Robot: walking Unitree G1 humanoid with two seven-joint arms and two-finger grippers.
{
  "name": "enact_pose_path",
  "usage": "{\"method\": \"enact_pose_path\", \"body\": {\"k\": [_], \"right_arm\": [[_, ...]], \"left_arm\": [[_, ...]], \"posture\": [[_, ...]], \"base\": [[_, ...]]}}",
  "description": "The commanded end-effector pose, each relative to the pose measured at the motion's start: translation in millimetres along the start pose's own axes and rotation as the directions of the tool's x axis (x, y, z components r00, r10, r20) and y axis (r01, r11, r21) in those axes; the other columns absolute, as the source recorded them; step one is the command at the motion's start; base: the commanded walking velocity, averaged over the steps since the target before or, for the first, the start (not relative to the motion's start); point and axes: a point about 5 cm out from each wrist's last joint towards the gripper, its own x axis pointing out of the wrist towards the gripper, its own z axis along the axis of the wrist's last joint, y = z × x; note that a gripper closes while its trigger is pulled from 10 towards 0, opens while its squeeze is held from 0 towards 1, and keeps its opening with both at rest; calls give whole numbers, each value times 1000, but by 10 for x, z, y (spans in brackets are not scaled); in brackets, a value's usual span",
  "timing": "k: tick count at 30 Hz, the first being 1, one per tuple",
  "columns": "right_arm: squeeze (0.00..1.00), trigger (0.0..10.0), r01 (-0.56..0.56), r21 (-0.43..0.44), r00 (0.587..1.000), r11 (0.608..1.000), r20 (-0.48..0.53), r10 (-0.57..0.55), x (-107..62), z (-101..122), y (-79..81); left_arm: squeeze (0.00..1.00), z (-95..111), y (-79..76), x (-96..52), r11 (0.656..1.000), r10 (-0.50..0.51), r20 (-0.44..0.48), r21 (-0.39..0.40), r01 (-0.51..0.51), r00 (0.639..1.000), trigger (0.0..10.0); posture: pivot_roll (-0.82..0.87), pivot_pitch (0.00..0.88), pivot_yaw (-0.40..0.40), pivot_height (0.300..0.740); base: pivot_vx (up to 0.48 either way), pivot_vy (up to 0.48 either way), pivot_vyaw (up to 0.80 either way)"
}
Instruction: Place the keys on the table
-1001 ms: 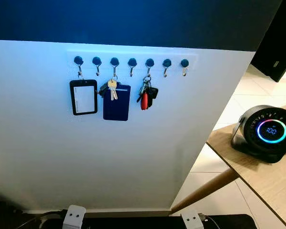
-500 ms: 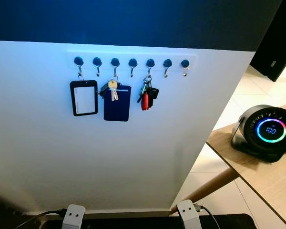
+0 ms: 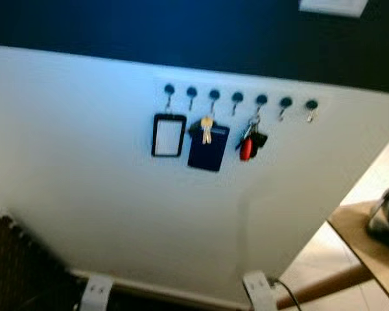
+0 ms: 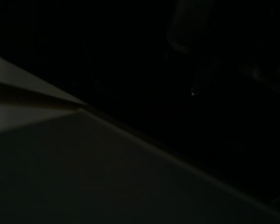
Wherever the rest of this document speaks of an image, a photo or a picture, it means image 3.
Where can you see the white hook board panel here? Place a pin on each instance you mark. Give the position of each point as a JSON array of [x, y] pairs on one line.
[[84, 162]]

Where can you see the dark blue card holder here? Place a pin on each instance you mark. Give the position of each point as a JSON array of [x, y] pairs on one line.
[[207, 155]]

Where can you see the gold and silver keys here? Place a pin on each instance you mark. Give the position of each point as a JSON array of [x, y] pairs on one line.
[[207, 133]]

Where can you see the black badge holder white card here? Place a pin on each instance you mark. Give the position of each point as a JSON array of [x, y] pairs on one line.
[[168, 136]]

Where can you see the dark foam puzzle mat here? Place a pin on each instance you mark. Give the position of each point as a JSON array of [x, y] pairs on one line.
[[19, 272]]

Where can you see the key bunch red black fobs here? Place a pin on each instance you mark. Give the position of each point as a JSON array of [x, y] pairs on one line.
[[246, 149]]

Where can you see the white wall plate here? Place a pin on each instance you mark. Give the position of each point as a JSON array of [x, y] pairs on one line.
[[334, 6]]

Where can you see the round silver black device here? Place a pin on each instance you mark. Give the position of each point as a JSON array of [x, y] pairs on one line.
[[386, 220]]

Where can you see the black round metal hook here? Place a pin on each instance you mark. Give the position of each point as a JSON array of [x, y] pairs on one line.
[[261, 100], [285, 102], [191, 91], [169, 89], [237, 96], [214, 94], [311, 104]]

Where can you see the wooden table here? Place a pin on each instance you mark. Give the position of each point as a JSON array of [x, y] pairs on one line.
[[376, 265]]

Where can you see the wooden table leg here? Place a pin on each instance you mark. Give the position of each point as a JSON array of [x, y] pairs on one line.
[[330, 282]]

